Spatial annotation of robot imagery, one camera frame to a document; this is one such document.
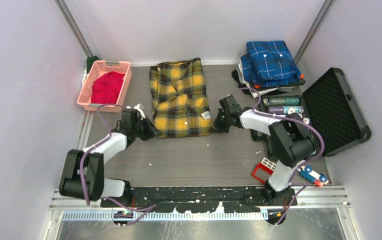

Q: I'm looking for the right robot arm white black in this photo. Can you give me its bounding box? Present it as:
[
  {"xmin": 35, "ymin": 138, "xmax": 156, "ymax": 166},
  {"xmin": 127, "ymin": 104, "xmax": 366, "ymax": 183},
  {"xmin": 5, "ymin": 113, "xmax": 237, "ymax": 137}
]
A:
[{"xmin": 210, "ymin": 95, "xmax": 317, "ymax": 205}]

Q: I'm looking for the white folded garment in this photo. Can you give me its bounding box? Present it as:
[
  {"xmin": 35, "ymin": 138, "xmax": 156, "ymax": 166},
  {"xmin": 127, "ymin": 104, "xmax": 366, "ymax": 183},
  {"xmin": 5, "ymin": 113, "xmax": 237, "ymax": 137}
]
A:
[{"xmin": 236, "ymin": 63, "xmax": 295, "ymax": 95}]

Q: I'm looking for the yellow plaid flannel shirt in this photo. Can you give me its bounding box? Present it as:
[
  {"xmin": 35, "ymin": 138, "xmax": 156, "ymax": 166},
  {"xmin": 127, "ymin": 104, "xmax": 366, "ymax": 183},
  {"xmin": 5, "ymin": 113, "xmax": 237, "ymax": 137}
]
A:
[{"xmin": 149, "ymin": 57, "xmax": 213, "ymax": 138}]

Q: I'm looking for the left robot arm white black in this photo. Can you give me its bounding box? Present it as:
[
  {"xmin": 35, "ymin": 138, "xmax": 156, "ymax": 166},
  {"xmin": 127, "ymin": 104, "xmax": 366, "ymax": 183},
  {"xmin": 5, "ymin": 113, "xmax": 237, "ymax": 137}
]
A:
[{"xmin": 59, "ymin": 108, "xmax": 162, "ymax": 207}]

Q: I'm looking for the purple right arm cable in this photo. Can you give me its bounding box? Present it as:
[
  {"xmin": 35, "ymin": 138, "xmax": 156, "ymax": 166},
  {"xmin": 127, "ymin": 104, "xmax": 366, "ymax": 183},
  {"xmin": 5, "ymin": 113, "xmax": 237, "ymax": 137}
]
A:
[{"xmin": 234, "ymin": 86, "xmax": 326, "ymax": 227}]

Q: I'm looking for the red plastic frame block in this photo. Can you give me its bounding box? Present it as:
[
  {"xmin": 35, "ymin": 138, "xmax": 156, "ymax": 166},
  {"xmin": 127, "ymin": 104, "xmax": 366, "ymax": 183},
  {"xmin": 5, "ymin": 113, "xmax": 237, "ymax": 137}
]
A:
[{"xmin": 250, "ymin": 157, "xmax": 277, "ymax": 185}]

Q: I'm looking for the green and white cloth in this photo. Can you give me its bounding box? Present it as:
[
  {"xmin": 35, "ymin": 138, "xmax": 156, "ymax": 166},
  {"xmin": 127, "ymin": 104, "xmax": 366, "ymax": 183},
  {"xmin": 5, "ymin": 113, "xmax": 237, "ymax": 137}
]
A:
[{"xmin": 83, "ymin": 55, "xmax": 100, "ymax": 80}]

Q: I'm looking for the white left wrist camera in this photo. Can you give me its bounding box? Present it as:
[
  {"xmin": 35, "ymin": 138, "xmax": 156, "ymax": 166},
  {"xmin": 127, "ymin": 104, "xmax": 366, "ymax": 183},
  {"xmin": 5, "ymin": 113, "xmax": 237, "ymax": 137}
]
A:
[{"xmin": 126, "ymin": 103, "xmax": 147, "ymax": 120}]

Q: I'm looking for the blue toy figure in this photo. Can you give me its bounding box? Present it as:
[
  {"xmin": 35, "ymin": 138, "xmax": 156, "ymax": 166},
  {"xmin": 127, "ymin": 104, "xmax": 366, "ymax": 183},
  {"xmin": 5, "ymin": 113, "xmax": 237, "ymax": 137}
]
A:
[{"xmin": 298, "ymin": 165, "xmax": 329, "ymax": 187}]

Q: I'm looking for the black foam-lined carrying case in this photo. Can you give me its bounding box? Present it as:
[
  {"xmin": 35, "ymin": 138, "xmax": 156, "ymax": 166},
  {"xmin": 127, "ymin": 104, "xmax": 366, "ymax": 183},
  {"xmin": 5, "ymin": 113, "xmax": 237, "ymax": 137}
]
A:
[{"xmin": 258, "ymin": 67, "xmax": 372, "ymax": 157}]

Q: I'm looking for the red garment in basket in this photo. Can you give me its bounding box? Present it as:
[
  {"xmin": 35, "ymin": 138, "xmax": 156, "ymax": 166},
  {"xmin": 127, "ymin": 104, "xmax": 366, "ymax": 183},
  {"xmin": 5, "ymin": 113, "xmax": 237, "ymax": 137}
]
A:
[{"xmin": 90, "ymin": 71, "xmax": 125, "ymax": 104}]

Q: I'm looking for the blue plaid folded shirt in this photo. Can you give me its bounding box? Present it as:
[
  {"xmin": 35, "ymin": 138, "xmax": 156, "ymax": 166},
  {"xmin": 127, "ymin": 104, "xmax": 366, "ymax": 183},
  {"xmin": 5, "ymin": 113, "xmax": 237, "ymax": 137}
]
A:
[{"xmin": 240, "ymin": 40, "xmax": 304, "ymax": 88}]

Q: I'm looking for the pink plastic laundry basket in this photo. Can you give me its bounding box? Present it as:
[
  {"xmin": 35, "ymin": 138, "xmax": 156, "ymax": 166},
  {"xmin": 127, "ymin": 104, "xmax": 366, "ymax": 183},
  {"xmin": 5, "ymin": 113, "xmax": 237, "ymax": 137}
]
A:
[{"xmin": 77, "ymin": 60, "xmax": 132, "ymax": 111}]

